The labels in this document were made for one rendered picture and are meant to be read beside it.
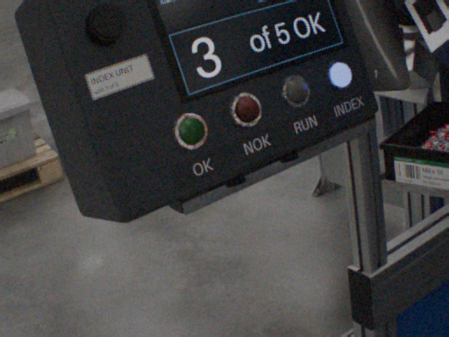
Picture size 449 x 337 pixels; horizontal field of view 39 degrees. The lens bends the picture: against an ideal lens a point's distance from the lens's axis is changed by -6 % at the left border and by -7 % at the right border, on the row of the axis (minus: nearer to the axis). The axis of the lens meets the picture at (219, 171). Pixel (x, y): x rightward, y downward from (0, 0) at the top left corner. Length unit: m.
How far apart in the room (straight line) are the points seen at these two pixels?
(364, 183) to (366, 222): 0.05
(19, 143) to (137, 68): 3.37
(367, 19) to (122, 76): 0.81
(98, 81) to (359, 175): 0.33
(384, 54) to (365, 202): 0.53
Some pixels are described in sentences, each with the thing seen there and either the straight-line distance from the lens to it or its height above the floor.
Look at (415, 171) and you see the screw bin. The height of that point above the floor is 0.84.
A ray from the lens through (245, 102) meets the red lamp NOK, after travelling 0.51.
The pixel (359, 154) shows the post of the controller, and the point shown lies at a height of 1.01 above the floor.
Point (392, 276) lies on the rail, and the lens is 0.80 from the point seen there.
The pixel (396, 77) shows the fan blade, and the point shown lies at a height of 0.94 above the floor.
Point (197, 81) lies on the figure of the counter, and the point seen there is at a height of 1.15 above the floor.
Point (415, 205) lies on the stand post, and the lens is 1.63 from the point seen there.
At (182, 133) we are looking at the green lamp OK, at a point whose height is 1.12.
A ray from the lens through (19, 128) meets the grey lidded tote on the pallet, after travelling 3.81.
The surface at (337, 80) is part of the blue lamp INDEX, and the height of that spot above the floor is 1.11.
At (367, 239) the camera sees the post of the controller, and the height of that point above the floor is 0.91.
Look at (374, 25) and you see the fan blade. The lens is 1.23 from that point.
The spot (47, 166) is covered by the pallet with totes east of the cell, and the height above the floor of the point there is 0.11.
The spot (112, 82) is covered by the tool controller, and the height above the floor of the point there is 1.17.
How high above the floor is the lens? 1.27
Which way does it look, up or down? 22 degrees down
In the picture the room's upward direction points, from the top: 12 degrees counter-clockwise
